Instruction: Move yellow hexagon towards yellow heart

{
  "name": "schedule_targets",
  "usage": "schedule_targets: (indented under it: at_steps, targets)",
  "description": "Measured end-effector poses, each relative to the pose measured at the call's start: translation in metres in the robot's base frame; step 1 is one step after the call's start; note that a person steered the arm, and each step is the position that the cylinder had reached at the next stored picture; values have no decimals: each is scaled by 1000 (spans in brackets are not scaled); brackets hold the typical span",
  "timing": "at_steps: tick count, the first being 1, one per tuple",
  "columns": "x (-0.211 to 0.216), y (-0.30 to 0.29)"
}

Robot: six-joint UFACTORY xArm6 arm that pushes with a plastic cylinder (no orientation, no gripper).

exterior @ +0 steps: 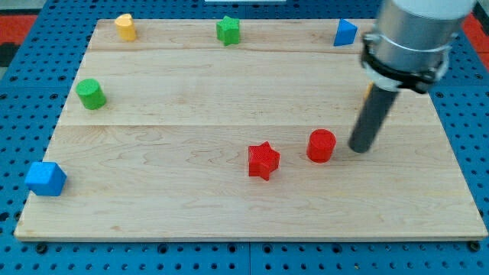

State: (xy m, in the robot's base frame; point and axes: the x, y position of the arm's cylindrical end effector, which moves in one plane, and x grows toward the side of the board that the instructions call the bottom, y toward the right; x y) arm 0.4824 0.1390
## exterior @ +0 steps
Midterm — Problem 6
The yellow hexagon block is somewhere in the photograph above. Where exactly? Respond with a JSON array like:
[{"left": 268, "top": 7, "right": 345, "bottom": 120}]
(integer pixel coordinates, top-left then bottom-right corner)
[{"left": 363, "top": 82, "right": 374, "bottom": 102}]

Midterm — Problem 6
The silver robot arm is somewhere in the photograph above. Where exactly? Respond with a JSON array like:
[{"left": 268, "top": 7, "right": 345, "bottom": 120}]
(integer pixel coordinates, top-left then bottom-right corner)
[{"left": 361, "top": 0, "right": 476, "bottom": 94}]

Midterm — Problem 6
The yellow heart block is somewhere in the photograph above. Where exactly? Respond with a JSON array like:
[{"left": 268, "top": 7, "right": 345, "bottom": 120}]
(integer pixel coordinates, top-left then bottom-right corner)
[{"left": 114, "top": 14, "right": 137, "bottom": 41}]

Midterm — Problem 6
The red star block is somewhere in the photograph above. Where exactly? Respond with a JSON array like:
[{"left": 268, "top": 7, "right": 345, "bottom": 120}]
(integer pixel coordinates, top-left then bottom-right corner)
[{"left": 248, "top": 141, "right": 280, "bottom": 181}]

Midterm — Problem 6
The wooden board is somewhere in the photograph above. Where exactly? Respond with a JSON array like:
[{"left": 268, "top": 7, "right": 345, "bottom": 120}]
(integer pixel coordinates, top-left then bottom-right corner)
[{"left": 15, "top": 19, "right": 487, "bottom": 242}]

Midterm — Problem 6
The red cylinder block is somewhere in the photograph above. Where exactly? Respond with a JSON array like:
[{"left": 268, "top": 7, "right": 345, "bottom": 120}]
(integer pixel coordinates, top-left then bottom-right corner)
[{"left": 306, "top": 129, "right": 336, "bottom": 163}]

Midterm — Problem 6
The green star block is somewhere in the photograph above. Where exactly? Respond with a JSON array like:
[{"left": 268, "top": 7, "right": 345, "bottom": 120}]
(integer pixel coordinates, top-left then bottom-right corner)
[{"left": 216, "top": 15, "right": 241, "bottom": 46}]

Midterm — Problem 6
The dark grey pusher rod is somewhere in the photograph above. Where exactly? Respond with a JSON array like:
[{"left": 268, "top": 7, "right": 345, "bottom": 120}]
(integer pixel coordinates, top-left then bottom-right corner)
[{"left": 348, "top": 84, "right": 399, "bottom": 154}]

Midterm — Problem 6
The blue triangle block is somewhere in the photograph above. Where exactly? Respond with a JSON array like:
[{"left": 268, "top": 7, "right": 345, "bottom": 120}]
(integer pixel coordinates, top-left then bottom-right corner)
[{"left": 333, "top": 18, "right": 358, "bottom": 47}]

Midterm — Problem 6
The green cylinder block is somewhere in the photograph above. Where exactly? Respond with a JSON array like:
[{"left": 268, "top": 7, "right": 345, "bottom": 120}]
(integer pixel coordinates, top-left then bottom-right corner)
[{"left": 76, "top": 79, "right": 106, "bottom": 110}]

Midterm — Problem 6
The blue cube block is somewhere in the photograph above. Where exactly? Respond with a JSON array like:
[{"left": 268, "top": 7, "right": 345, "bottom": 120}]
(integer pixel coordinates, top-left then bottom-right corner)
[{"left": 24, "top": 162, "right": 67, "bottom": 196}]

